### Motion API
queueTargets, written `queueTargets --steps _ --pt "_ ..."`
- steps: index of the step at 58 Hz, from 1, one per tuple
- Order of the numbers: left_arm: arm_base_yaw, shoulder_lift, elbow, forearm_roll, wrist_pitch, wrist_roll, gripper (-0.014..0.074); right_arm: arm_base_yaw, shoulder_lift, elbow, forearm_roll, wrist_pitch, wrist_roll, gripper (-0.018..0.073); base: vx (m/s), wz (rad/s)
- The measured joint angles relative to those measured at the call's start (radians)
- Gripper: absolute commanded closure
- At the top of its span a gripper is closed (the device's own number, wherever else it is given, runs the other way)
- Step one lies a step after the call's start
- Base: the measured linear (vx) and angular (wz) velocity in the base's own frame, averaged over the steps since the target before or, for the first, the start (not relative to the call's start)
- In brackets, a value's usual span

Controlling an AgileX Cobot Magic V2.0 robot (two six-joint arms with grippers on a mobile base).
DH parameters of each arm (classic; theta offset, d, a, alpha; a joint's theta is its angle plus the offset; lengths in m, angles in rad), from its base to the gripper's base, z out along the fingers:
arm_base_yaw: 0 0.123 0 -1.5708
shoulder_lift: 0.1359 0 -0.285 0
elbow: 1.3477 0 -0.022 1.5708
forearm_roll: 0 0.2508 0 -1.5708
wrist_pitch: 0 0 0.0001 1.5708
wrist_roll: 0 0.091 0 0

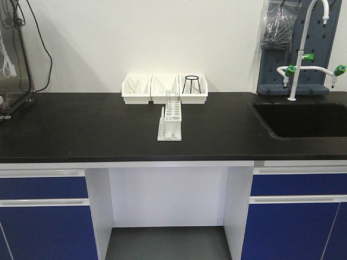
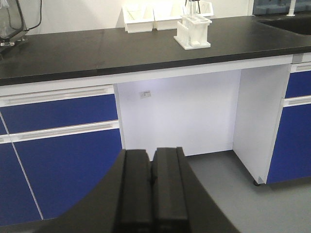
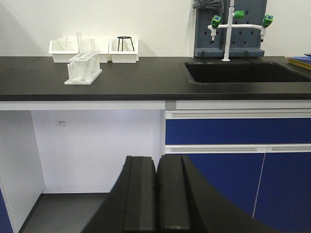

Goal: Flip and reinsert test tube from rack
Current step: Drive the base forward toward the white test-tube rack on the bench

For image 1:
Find clear glass test tube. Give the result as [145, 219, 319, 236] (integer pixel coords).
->
[166, 90, 171, 103]
[172, 93, 178, 102]

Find white test tube rack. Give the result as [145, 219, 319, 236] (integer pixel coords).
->
[157, 101, 182, 141]

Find blue-grey pegboard drying rack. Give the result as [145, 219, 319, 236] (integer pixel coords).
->
[257, 1, 342, 96]

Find right white storage bin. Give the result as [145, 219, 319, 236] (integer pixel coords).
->
[178, 75, 208, 104]

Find white storage bin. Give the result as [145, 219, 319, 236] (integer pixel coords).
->
[151, 74, 179, 104]
[121, 74, 152, 105]
[178, 75, 208, 104]

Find middle white storage bin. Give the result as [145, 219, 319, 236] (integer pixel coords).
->
[151, 74, 179, 104]

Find left white storage bin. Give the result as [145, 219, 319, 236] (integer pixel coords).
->
[121, 74, 152, 105]

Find black sink basin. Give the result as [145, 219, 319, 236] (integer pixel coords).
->
[251, 102, 346, 139]

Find white lab faucet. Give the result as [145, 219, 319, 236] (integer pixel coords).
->
[277, 0, 346, 101]

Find right blue cabinet drawers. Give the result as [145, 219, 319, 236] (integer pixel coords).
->
[241, 173, 346, 259]

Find blue cabinet drawers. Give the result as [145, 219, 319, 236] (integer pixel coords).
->
[1, 177, 99, 259]
[241, 173, 346, 259]

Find plastic bag of grey pegs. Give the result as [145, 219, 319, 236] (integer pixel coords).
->
[260, 1, 301, 50]

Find left blue cabinet drawers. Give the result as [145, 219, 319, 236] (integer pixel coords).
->
[1, 177, 99, 259]

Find black wire tripod stand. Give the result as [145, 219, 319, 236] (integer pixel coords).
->
[182, 75, 201, 94]

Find clear acrylic enclosure box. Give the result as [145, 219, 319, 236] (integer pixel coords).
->
[1, 1, 33, 120]

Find black power cable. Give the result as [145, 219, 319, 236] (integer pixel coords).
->
[26, 0, 53, 93]

